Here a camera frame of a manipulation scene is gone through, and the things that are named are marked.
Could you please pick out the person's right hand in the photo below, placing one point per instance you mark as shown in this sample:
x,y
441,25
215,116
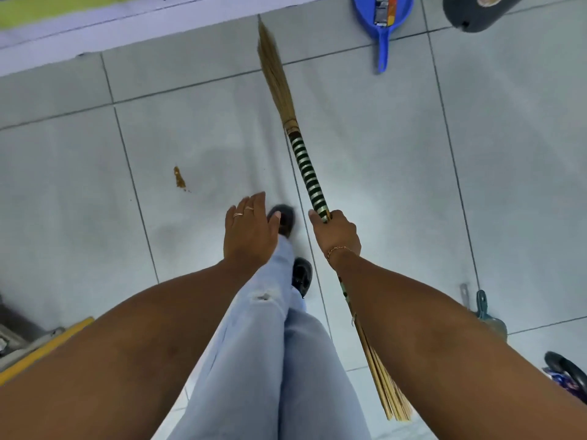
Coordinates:
x,y
337,238

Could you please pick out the person's left hand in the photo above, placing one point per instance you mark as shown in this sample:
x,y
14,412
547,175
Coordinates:
x,y
247,238

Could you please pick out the person's left little finger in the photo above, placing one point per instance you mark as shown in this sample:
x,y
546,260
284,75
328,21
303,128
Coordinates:
x,y
229,217

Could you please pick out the person's right thumb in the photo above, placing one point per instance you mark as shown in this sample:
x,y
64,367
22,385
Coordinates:
x,y
316,220

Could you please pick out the person's left middle finger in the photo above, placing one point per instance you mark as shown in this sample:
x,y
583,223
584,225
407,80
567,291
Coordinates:
x,y
248,207

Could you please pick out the person's left thumb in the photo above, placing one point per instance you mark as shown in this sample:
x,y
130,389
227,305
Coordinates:
x,y
274,223

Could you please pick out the person's right forearm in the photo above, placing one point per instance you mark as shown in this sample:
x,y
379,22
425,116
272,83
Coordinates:
x,y
449,361

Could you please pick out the person's left forearm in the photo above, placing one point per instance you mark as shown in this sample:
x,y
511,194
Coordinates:
x,y
119,352

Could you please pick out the black shoe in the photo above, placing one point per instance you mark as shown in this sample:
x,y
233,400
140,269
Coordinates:
x,y
301,274
285,219

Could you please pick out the brown dirt pile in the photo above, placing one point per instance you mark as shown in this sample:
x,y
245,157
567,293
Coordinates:
x,y
179,178

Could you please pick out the light blue jeans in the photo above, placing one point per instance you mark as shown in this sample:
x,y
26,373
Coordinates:
x,y
270,361

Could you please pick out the blue plastic dustpan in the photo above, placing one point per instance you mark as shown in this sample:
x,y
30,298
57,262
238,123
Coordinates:
x,y
383,18

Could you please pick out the yellow bar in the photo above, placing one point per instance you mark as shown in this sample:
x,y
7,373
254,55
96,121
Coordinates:
x,y
43,350

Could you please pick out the black round bin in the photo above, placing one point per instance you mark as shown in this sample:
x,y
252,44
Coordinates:
x,y
477,11

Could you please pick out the yellow-green panel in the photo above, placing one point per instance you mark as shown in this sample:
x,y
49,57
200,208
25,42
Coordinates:
x,y
59,6

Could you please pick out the black wheel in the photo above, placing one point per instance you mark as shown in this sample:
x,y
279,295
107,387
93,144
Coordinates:
x,y
566,368

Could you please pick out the purple patterned object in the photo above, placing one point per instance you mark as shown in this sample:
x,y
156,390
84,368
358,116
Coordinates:
x,y
564,384

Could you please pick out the grey metal frame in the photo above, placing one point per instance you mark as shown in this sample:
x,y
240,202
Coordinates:
x,y
20,336

